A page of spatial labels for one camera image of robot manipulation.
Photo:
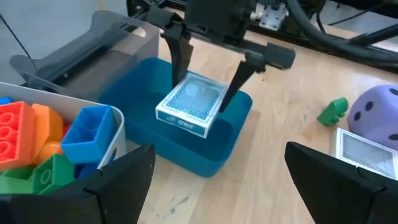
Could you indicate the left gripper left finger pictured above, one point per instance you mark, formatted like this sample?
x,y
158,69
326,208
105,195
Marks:
x,y
77,205

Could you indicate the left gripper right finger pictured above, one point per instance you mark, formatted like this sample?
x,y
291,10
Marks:
x,y
342,196

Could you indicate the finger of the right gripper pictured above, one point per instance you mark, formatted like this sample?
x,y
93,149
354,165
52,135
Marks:
x,y
180,53
239,77

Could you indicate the dark blue toy brick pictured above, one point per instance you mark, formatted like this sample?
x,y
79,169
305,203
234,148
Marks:
x,y
85,171
4,100

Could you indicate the green toy brick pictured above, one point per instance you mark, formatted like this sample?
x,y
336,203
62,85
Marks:
x,y
15,183
53,172

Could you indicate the teal and white card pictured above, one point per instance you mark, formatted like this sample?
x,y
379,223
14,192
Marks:
x,y
192,99

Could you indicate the large blue hollow block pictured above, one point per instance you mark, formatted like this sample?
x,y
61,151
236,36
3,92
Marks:
x,y
90,133

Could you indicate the orange toy block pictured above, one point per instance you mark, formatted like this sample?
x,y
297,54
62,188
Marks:
x,y
46,124

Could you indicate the red orange toy brick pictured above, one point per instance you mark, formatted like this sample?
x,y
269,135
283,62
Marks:
x,y
14,133

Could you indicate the light grey plastic bin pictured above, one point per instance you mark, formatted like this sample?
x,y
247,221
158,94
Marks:
x,y
46,95

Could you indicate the blue and white card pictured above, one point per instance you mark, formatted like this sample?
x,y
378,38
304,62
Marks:
x,y
363,152

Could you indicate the small green toy block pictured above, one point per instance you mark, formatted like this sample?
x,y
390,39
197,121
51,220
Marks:
x,y
332,112

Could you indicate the dark grey translucent bin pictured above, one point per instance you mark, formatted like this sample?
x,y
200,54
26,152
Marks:
x,y
93,46

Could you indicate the purple foam die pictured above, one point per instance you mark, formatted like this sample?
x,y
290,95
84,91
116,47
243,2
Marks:
x,y
376,115

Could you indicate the teal plastic tray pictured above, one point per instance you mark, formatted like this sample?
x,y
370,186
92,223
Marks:
x,y
186,149

